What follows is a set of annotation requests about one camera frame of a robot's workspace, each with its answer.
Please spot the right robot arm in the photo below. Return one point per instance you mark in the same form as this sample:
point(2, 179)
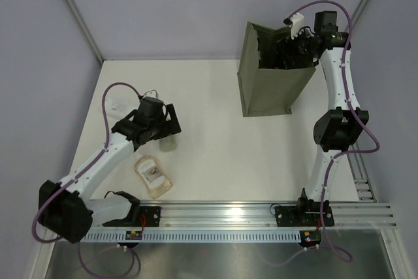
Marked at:
point(338, 128)

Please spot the white slotted cable duct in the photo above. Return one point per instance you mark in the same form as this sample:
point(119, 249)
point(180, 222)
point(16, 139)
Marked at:
point(196, 236)

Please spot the olive green canvas bag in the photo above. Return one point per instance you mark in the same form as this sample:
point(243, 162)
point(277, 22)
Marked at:
point(269, 78)

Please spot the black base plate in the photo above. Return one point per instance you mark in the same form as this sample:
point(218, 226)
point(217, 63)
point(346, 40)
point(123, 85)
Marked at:
point(291, 216)
point(147, 217)

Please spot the aluminium front rail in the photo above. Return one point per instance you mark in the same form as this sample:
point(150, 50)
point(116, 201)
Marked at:
point(222, 215)

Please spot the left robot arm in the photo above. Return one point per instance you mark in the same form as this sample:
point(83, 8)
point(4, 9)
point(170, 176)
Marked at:
point(67, 208)

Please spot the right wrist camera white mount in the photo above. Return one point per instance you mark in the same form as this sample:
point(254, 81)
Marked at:
point(295, 22)

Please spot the left aluminium frame post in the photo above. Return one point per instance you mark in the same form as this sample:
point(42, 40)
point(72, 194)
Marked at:
point(84, 29)

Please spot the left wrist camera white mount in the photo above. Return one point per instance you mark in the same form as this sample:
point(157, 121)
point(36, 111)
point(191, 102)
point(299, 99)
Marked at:
point(150, 93)

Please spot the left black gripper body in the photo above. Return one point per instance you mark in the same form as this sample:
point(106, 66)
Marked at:
point(159, 128)

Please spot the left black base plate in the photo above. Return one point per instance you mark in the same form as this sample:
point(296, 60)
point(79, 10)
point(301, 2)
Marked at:
point(147, 217)

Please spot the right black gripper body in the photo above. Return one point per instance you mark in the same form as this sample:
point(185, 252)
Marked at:
point(300, 47)

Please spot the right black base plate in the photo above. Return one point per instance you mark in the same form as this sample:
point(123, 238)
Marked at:
point(291, 216)

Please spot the white flat bottle black cap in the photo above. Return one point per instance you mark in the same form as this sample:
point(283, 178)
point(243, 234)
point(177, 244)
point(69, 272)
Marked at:
point(118, 108)

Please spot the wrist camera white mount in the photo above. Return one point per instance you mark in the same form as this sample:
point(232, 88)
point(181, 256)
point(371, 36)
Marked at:
point(295, 22)
point(150, 93)

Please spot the pale green cylindrical bottle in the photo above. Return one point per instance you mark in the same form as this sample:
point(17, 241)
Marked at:
point(168, 144)

